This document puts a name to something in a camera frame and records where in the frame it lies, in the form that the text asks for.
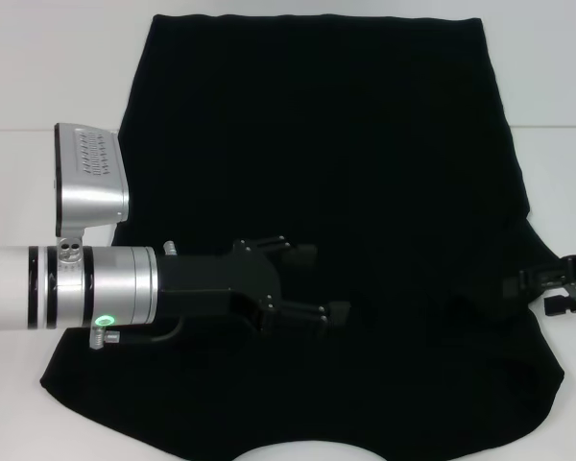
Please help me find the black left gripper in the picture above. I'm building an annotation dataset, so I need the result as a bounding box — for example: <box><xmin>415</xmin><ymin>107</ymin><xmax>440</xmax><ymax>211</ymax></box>
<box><xmin>156</xmin><ymin>234</ymin><xmax>351</xmax><ymax>338</ymax></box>

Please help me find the black shirt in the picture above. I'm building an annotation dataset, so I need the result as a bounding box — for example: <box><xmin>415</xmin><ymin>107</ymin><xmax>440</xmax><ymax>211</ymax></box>
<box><xmin>38</xmin><ymin>13</ymin><xmax>566</xmax><ymax>461</ymax></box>

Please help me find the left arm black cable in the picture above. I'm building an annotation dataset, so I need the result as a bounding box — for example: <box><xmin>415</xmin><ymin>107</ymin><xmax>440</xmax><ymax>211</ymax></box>
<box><xmin>89</xmin><ymin>318</ymin><xmax>184</xmax><ymax>352</ymax></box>

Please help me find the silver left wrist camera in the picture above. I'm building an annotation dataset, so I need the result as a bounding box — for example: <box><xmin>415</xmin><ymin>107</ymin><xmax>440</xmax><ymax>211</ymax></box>
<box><xmin>53</xmin><ymin>123</ymin><xmax>131</xmax><ymax>252</ymax></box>

